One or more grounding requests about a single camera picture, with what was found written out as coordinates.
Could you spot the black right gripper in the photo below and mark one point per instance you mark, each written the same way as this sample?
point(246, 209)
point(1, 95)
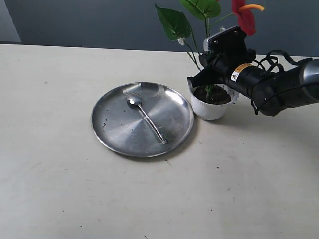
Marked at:
point(235, 71)

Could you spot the white plastic flower pot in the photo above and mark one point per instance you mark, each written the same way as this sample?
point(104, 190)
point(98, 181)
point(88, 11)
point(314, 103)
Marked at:
point(208, 111)

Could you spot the artificial plant with red flowers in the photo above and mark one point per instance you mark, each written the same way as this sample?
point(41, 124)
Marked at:
point(178, 27)

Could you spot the stainless steel spork spoon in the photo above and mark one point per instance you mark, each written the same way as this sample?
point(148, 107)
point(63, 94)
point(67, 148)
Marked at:
point(135, 101)

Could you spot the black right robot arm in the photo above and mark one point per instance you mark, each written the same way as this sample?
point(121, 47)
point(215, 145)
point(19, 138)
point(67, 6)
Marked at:
point(296, 87)

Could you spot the round stainless steel plate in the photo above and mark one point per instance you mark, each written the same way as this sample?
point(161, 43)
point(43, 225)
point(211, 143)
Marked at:
point(123, 129)

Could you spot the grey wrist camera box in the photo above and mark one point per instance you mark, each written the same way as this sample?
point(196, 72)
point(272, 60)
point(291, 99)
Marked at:
point(231, 40)

